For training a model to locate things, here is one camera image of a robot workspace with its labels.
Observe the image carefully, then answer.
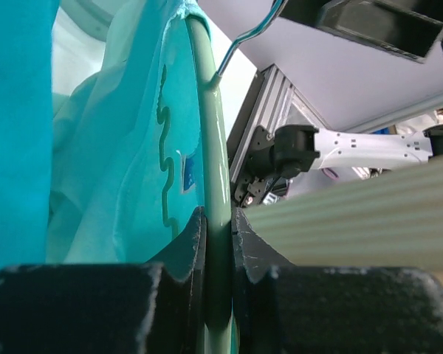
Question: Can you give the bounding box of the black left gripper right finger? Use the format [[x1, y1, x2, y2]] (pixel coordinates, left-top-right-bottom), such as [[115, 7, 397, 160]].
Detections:
[[231, 209, 443, 353]]

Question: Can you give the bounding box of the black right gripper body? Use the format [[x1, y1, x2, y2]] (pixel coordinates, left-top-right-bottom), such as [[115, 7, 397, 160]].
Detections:
[[279, 0, 443, 63]]

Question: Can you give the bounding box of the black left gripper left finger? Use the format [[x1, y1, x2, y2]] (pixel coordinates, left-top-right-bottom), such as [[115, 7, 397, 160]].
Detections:
[[0, 207, 207, 353]]

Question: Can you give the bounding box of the light teal t shirt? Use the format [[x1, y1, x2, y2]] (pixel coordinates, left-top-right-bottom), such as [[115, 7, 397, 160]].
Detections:
[[46, 1, 206, 263]]

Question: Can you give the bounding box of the pale green plastic hanger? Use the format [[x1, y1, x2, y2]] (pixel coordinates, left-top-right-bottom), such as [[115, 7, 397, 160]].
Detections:
[[157, 0, 291, 354]]

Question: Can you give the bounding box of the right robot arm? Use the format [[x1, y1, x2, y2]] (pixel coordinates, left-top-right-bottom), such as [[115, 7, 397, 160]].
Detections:
[[232, 1, 443, 182]]

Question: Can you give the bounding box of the dark teal t shirt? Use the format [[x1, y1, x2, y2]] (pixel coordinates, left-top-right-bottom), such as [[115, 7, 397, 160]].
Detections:
[[0, 1, 59, 269]]

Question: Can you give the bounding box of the wooden clothes rack stand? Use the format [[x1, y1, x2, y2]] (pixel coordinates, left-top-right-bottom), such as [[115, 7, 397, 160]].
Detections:
[[246, 157, 443, 274]]

